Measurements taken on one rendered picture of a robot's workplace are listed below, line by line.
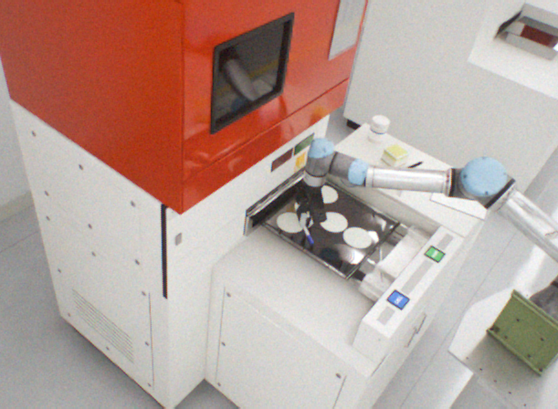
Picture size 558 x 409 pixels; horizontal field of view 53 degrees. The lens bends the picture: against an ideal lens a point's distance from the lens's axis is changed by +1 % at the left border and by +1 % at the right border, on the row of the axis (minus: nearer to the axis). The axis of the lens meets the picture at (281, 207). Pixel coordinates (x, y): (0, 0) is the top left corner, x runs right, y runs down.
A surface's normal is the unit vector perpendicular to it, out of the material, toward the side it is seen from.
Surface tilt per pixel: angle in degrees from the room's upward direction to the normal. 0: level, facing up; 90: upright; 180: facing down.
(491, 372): 0
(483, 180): 42
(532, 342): 90
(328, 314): 0
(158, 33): 90
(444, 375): 0
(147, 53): 90
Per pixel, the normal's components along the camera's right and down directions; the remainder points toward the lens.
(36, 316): 0.13, -0.72
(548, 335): -0.76, 0.37
